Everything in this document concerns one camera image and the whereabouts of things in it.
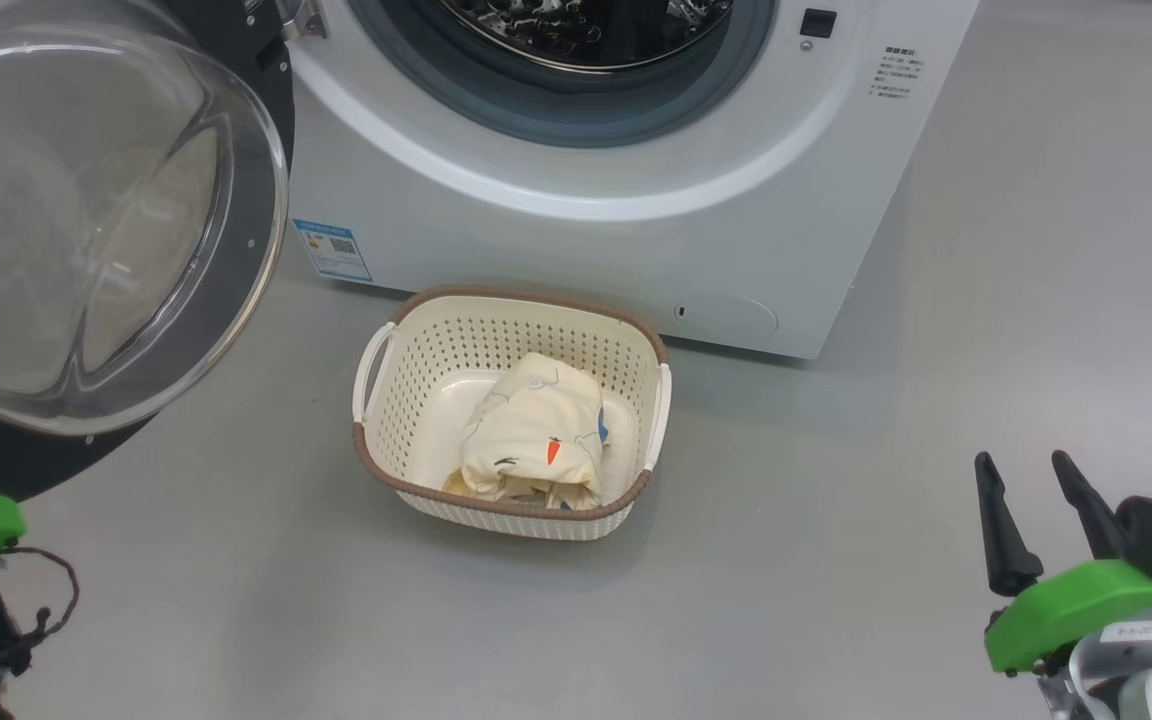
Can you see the blue energy label sticker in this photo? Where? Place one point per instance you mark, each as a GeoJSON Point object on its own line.
{"type": "Point", "coordinates": [332, 250]}

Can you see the grey rubber door gasket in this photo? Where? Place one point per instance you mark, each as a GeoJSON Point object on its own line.
{"type": "Point", "coordinates": [556, 110]}

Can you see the pale yellow garment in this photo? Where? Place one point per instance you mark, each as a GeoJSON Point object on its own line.
{"type": "Point", "coordinates": [526, 492]}

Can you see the cream perforated laundry basket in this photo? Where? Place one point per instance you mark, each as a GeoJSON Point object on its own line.
{"type": "Point", "coordinates": [436, 350]}

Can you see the cream garment with carrot print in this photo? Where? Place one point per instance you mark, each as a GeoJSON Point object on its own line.
{"type": "Point", "coordinates": [536, 420]}

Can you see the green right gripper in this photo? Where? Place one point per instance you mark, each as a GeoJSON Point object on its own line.
{"type": "Point", "coordinates": [1076, 605]}

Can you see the grey metal bracket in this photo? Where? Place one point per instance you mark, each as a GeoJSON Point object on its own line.
{"type": "Point", "coordinates": [302, 16]}

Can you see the black door latch socket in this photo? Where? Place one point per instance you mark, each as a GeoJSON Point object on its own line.
{"type": "Point", "coordinates": [818, 22]}

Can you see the glass washing machine door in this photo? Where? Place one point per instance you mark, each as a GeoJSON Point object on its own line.
{"type": "Point", "coordinates": [246, 280]}

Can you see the round filter cover flap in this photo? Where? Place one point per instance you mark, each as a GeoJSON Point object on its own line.
{"type": "Point", "coordinates": [731, 316]}

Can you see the white front-load washing machine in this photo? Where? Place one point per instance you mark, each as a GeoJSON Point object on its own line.
{"type": "Point", "coordinates": [536, 250]}

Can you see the perforated steel washer drum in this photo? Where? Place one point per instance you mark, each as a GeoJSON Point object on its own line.
{"type": "Point", "coordinates": [586, 30]}

